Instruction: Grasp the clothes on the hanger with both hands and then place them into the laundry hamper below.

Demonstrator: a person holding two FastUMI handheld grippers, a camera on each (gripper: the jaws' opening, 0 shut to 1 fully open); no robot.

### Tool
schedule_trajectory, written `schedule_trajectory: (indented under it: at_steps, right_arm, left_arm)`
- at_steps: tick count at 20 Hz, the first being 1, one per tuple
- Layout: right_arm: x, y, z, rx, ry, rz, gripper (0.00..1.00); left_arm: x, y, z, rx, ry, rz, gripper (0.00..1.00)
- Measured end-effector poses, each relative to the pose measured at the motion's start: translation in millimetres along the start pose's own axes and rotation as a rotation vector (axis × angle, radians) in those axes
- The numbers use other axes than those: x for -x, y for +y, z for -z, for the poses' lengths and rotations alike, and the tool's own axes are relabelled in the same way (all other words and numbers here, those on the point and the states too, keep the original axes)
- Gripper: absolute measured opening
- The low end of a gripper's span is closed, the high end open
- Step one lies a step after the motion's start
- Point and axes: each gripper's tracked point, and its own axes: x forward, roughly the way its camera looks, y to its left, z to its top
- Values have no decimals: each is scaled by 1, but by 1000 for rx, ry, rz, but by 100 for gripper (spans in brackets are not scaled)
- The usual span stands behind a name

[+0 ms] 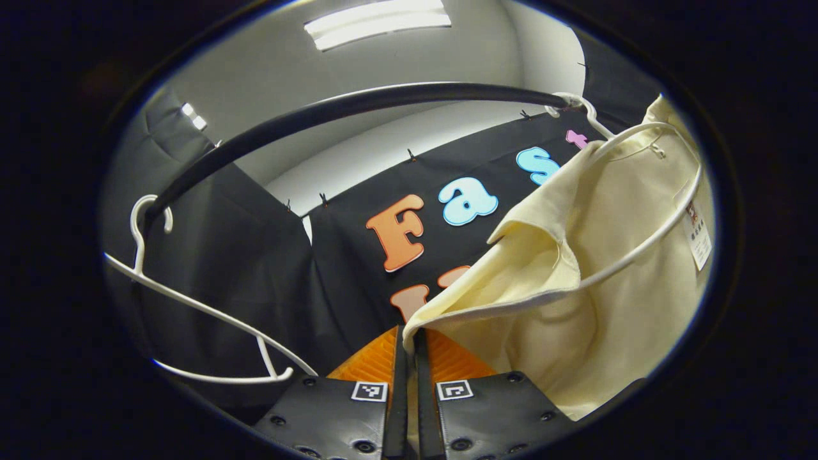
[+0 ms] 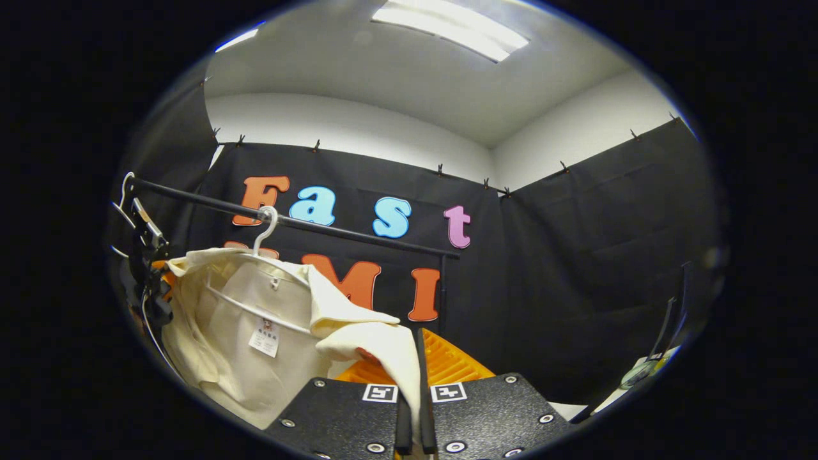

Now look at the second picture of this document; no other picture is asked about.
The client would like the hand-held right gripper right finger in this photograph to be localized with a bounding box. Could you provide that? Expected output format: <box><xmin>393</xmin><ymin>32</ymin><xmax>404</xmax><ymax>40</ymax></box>
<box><xmin>415</xmin><ymin>327</ymin><xmax>574</xmax><ymax>459</ymax></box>

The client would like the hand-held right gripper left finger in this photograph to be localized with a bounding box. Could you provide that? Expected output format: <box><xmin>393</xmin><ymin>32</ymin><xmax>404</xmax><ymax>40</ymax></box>
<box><xmin>264</xmin><ymin>359</ymin><xmax>415</xmax><ymax>458</ymax></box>

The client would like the cream button shirt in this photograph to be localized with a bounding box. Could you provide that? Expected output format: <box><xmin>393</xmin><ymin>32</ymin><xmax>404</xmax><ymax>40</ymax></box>
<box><xmin>161</xmin><ymin>247</ymin><xmax>424</xmax><ymax>448</ymax></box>

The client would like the white clothes hanger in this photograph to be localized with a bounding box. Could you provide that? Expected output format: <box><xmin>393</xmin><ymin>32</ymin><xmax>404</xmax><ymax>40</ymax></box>
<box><xmin>110</xmin><ymin>171</ymin><xmax>138</xmax><ymax>259</ymax></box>
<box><xmin>204</xmin><ymin>205</ymin><xmax>315</xmax><ymax>337</ymax></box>

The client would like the row of black clips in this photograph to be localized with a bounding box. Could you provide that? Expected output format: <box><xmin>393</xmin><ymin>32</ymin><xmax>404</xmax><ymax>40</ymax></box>
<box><xmin>201</xmin><ymin>77</ymin><xmax>681</xmax><ymax>199</ymax></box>

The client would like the white side table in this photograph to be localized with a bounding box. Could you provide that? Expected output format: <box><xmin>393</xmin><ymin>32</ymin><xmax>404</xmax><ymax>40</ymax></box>
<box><xmin>598</xmin><ymin>345</ymin><xmax>683</xmax><ymax>416</ymax></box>

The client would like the ceiling light panel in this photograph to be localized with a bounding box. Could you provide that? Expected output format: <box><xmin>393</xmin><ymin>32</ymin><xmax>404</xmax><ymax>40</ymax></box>
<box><xmin>371</xmin><ymin>0</ymin><xmax>531</xmax><ymax>63</ymax></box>
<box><xmin>214</xmin><ymin>21</ymin><xmax>266</xmax><ymax>54</ymax></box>

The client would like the black backdrop cloth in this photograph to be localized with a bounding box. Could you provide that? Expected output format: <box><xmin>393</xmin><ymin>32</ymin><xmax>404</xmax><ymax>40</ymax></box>
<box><xmin>109</xmin><ymin>77</ymin><xmax>726</xmax><ymax>426</ymax></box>

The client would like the clear round container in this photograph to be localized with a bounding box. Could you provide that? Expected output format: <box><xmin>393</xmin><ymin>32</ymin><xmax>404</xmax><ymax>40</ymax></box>
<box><xmin>619</xmin><ymin>356</ymin><xmax>662</xmax><ymax>390</ymax></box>

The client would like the computer monitor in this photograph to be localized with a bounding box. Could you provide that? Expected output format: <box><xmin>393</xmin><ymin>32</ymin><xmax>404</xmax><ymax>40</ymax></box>
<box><xmin>647</xmin><ymin>259</ymin><xmax>697</xmax><ymax>368</ymax></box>

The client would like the black clothes rail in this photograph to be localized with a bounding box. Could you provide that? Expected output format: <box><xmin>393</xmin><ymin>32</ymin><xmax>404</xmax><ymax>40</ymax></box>
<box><xmin>130</xmin><ymin>177</ymin><xmax>462</xmax><ymax>336</ymax></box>

